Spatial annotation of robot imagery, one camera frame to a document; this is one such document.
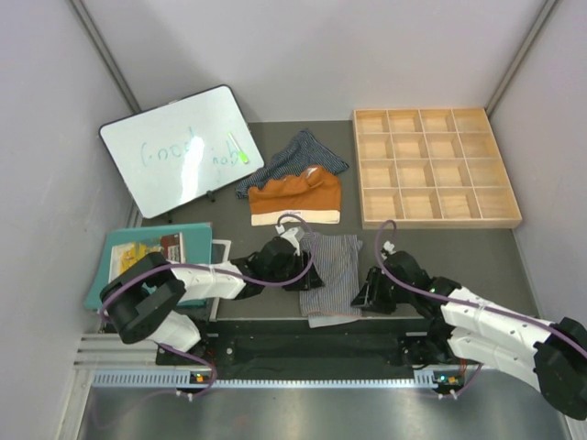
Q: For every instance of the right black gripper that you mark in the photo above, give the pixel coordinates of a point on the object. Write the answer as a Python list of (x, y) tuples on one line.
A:
[(370, 296)]

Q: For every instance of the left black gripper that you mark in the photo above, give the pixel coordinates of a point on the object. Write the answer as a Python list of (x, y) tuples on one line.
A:
[(308, 281)]

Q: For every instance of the grey striped underwear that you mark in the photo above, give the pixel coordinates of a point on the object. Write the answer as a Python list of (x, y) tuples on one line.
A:
[(336, 259)]

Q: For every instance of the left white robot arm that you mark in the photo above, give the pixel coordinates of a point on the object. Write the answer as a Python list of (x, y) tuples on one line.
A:
[(141, 302)]

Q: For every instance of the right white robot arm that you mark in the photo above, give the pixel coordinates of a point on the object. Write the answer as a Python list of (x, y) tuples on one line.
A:
[(550, 357)]

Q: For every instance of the orange underwear white waistband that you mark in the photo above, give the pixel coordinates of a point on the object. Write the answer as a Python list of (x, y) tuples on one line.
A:
[(314, 195)]

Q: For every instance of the dark blue striped underwear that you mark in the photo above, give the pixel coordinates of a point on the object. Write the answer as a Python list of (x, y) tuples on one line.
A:
[(303, 150)]

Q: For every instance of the teal folder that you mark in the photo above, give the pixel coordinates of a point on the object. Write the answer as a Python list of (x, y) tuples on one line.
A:
[(197, 241)]

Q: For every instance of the wooden compartment tray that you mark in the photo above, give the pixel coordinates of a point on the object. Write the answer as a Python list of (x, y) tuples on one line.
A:
[(432, 168)]

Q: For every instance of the green marker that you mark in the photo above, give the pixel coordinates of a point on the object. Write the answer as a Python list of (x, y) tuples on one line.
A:
[(241, 154)]

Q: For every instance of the white whiteboard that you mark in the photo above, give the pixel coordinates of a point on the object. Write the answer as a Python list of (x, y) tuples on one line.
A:
[(173, 154)]

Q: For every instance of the yellow picture book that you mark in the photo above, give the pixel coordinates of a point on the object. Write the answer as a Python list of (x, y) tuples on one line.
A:
[(124, 256)]

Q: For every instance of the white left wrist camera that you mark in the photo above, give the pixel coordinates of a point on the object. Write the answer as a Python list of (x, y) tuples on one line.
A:
[(293, 235)]

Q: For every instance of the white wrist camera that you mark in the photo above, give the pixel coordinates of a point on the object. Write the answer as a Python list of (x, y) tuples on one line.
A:
[(388, 249), (293, 235)]

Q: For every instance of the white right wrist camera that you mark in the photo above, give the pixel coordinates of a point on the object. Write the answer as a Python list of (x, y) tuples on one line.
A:
[(388, 249)]

